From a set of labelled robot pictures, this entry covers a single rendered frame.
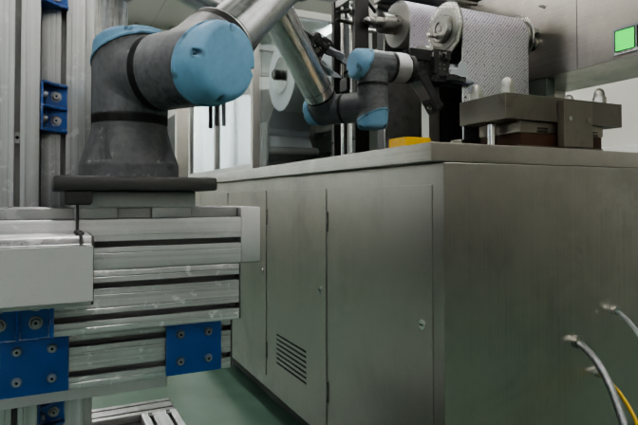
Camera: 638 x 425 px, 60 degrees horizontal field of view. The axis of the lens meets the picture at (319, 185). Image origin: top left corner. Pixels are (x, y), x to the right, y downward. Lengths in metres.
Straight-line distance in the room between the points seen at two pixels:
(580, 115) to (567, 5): 0.40
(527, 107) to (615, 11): 0.40
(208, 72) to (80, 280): 0.31
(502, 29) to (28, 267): 1.33
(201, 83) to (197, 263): 0.28
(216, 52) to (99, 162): 0.24
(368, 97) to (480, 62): 0.39
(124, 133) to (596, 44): 1.25
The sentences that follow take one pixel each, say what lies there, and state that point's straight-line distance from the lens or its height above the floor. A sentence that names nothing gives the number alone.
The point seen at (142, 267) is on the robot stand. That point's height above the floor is 0.68.
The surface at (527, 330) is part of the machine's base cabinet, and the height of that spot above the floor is 0.50.
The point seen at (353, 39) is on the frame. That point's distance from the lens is 1.79.
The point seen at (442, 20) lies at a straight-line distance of 1.60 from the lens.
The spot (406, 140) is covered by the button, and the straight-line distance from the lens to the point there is 1.25.
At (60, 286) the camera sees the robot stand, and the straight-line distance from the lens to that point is 0.75.
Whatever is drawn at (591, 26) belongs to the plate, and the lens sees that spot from 1.71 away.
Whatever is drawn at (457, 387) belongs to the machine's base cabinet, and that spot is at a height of 0.41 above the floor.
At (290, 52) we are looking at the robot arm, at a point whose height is 1.12.
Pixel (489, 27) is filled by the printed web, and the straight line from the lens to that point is 1.64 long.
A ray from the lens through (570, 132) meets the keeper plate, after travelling 1.47.
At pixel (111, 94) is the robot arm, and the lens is 0.90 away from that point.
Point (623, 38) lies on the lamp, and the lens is 1.64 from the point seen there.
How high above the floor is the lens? 0.79
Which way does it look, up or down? 1 degrees up
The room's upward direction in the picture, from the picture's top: straight up
